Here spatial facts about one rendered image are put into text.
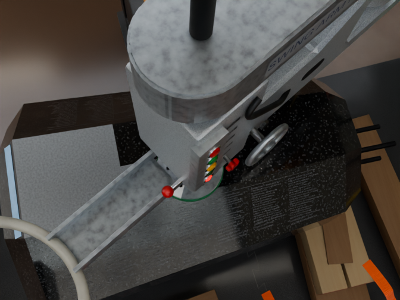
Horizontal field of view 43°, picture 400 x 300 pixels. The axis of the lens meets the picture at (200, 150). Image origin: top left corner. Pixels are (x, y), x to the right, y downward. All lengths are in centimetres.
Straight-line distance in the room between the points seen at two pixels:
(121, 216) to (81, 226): 11
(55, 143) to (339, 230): 128
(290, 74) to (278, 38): 34
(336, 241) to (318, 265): 13
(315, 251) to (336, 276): 13
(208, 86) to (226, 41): 9
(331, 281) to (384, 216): 45
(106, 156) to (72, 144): 12
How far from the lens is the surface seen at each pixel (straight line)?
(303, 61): 124
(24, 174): 175
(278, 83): 121
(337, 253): 234
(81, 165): 172
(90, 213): 141
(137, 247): 175
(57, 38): 291
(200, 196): 161
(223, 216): 174
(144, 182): 142
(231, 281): 245
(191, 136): 96
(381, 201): 259
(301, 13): 92
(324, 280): 232
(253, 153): 127
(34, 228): 140
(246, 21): 90
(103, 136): 174
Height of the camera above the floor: 245
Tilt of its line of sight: 72 degrees down
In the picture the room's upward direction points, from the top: 8 degrees clockwise
